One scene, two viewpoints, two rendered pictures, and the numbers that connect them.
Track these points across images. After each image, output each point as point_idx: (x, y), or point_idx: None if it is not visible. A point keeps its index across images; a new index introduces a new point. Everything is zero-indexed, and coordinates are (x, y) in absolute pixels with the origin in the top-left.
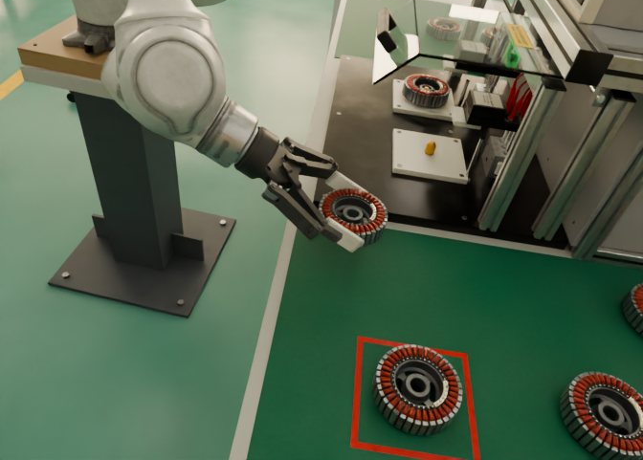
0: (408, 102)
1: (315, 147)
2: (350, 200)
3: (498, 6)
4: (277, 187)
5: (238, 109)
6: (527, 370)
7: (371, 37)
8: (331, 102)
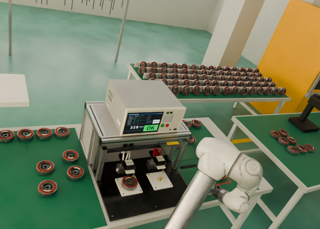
0: (136, 188)
1: (173, 209)
2: None
3: (135, 148)
4: (222, 189)
5: (225, 191)
6: None
7: (72, 217)
8: (145, 214)
